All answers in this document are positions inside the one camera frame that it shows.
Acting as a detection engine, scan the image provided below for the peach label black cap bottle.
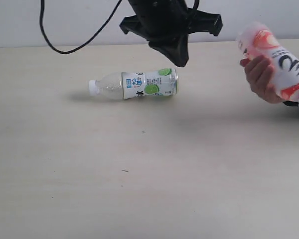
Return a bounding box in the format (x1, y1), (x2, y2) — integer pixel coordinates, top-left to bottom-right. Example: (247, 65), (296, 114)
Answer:
(237, 22), (299, 99)

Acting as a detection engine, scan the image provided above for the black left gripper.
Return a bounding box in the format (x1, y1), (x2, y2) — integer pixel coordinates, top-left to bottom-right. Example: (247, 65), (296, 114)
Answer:
(120, 0), (223, 67)

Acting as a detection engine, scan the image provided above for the lime label clear bottle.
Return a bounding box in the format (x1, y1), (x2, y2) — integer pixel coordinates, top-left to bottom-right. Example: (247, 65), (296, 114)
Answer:
(88, 68), (178, 100)

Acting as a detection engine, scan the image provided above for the person's open bare hand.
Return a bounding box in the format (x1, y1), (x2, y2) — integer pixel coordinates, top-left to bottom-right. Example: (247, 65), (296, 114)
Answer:
(240, 55), (284, 104)

